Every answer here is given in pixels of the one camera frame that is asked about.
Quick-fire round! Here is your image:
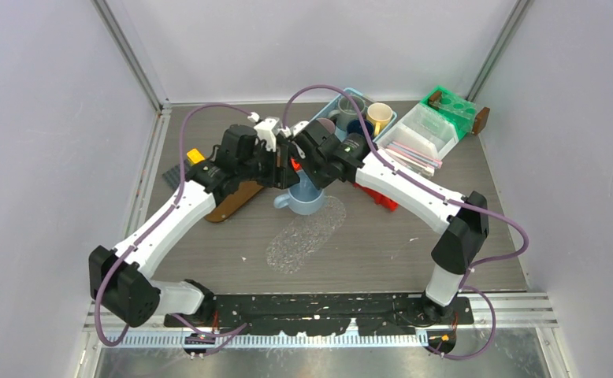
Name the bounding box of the red orange block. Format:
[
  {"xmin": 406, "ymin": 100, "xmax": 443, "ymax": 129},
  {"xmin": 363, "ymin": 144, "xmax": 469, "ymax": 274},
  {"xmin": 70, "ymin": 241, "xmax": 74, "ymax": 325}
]
[{"xmin": 291, "ymin": 159, "xmax": 301, "ymax": 172}]

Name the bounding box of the white plastic bin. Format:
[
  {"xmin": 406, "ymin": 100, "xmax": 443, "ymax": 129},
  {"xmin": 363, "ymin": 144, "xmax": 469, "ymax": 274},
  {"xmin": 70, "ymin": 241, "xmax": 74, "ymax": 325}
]
[{"xmin": 374, "ymin": 103, "xmax": 461, "ymax": 161}]

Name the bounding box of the clear textured oval tray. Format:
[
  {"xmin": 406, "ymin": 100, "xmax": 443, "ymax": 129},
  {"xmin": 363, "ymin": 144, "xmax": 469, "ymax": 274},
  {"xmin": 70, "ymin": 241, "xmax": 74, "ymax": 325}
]
[{"xmin": 266, "ymin": 196, "xmax": 347, "ymax": 274}]

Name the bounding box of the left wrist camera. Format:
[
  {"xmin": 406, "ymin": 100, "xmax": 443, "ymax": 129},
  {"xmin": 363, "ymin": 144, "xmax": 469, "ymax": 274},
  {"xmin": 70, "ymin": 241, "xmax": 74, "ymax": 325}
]
[{"xmin": 247, "ymin": 112, "xmax": 287, "ymax": 152}]

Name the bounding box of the grey toothbrush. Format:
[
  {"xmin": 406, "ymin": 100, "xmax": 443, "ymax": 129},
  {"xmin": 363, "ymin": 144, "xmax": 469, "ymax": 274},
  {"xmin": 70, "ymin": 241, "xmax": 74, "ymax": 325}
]
[{"xmin": 384, "ymin": 149, "xmax": 435, "ymax": 178}]

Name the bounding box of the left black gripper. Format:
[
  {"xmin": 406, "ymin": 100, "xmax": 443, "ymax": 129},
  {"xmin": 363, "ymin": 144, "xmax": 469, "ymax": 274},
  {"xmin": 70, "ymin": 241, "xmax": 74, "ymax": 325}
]
[{"xmin": 237, "ymin": 141, "xmax": 299, "ymax": 190}]

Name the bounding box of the green plastic bin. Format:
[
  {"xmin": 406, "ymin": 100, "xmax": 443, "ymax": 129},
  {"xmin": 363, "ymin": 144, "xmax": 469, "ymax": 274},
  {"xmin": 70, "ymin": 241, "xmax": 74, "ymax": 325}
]
[{"xmin": 421, "ymin": 86, "xmax": 481, "ymax": 139}]

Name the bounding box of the yellow mug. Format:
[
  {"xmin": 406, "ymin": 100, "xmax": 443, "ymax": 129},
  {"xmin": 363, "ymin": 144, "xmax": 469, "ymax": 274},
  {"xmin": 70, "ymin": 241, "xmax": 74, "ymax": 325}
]
[{"xmin": 366, "ymin": 102, "xmax": 394, "ymax": 136}]

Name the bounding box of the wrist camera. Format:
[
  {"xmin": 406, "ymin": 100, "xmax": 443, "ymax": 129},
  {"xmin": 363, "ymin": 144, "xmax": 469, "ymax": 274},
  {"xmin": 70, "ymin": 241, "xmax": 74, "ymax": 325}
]
[
  {"xmin": 247, "ymin": 112, "xmax": 287, "ymax": 152},
  {"xmin": 282, "ymin": 120, "xmax": 309, "ymax": 141}
]

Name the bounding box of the grey mug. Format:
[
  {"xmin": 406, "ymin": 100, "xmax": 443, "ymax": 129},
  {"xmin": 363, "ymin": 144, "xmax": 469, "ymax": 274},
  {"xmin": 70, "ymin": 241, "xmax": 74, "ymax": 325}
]
[{"xmin": 335, "ymin": 94, "xmax": 366, "ymax": 131}]

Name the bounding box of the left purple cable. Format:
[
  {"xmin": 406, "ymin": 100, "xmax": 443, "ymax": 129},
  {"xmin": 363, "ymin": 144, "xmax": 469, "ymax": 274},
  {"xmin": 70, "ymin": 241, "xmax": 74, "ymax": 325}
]
[{"xmin": 93, "ymin": 102, "xmax": 258, "ymax": 348}]

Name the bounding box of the brown wooden oval tray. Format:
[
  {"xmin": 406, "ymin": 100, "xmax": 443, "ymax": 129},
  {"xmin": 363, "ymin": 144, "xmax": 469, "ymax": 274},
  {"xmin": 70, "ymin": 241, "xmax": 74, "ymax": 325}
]
[{"xmin": 204, "ymin": 181, "xmax": 264, "ymax": 223}]

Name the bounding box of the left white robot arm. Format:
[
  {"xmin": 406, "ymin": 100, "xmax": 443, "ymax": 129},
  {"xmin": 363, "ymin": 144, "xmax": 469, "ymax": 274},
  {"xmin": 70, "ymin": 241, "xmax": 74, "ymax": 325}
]
[{"xmin": 89, "ymin": 118, "xmax": 297, "ymax": 328}]

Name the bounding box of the red plastic bin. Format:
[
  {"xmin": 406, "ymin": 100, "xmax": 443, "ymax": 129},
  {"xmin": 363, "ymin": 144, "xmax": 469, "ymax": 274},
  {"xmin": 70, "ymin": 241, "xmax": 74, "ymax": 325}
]
[{"xmin": 353, "ymin": 183, "xmax": 399, "ymax": 212}]

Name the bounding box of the pink toothbrush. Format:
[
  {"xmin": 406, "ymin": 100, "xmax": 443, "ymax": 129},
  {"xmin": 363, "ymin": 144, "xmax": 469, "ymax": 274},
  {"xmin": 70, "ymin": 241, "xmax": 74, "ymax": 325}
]
[{"xmin": 389, "ymin": 141, "xmax": 442, "ymax": 169}]

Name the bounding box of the yellow building brick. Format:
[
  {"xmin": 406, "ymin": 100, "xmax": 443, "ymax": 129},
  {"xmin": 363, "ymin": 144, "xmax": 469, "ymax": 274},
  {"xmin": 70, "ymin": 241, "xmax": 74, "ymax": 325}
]
[{"xmin": 186, "ymin": 148, "xmax": 206, "ymax": 165}]

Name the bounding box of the mauve mug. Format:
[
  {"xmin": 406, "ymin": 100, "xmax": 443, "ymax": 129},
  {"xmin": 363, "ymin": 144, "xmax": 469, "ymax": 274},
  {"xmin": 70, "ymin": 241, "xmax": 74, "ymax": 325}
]
[{"xmin": 316, "ymin": 117, "xmax": 336, "ymax": 134}]

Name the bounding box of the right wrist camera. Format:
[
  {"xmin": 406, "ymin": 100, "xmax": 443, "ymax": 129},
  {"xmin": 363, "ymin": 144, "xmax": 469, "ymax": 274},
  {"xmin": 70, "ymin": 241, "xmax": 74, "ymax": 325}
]
[{"xmin": 282, "ymin": 120, "xmax": 309, "ymax": 141}]

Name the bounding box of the light blue mug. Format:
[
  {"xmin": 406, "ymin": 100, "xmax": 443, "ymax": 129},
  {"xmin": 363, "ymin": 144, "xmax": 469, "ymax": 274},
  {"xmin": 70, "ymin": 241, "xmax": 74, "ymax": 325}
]
[{"xmin": 273, "ymin": 170, "xmax": 325, "ymax": 216}]

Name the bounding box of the dark blue mug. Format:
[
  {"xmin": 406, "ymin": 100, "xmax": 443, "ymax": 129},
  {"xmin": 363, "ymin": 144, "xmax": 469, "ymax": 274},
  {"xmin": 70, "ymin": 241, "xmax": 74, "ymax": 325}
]
[{"xmin": 346, "ymin": 120, "xmax": 374, "ymax": 138}]

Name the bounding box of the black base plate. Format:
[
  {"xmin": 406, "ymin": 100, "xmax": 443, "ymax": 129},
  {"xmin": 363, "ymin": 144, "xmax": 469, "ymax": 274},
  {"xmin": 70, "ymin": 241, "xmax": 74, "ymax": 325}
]
[{"xmin": 164, "ymin": 293, "xmax": 474, "ymax": 336}]

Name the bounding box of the grey building baseplate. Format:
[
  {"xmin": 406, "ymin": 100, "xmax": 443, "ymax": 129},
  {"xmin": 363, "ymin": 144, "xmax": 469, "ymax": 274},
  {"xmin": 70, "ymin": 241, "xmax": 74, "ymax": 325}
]
[{"xmin": 162, "ymin": 164, "xmax": 181, "ymax": 192}]

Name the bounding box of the clear acrylic toothbrush holder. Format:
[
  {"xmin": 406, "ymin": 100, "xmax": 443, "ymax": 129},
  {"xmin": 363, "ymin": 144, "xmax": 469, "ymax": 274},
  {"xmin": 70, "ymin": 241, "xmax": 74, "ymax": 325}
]
[{"xmin": 407, "ymin": 104, "xmax": 454, "ymax": 144}]

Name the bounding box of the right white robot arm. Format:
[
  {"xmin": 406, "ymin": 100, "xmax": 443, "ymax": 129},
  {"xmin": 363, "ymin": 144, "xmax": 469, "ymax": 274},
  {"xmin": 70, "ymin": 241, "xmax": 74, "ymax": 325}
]
[{"xmin": 276, "ymin": 120, "xmax": 489, "ymax": 324}]

